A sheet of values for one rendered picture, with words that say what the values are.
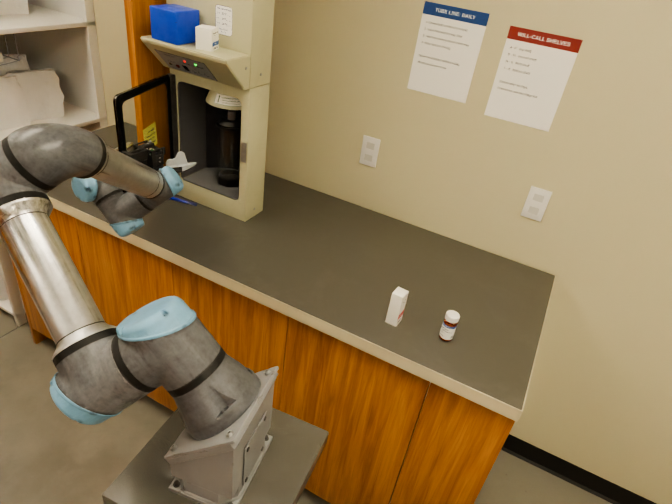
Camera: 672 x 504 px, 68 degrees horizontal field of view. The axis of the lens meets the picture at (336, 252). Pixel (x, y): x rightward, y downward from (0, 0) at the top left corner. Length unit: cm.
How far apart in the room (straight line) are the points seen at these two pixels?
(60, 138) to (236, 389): 55
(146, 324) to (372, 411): 89
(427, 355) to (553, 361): 87
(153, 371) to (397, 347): 70
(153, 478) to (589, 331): 154
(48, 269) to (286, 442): 57
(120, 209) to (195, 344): 61
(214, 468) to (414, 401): 70
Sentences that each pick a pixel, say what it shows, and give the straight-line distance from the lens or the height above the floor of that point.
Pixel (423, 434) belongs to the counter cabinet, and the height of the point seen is 67.
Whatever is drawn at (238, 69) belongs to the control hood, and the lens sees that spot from 156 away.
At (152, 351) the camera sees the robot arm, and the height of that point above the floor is 125.
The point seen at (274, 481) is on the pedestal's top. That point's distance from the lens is 108.
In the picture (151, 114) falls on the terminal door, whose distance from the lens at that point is 173.
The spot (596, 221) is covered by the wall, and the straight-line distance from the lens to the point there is 185.
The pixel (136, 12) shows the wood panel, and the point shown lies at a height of 156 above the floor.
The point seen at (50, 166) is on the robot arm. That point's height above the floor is 143.
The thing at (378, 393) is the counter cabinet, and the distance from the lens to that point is 151.
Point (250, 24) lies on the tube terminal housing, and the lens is 158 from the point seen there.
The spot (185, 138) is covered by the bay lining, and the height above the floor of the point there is 116.
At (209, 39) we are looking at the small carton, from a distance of 158.
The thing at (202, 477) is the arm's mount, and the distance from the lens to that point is 99.
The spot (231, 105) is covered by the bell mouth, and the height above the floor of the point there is 133.
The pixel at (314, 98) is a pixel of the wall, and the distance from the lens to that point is 201.
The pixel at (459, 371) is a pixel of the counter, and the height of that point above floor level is 94.
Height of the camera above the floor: 185
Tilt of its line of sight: 33 degrees down
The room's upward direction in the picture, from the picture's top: 9 degrees clockwise
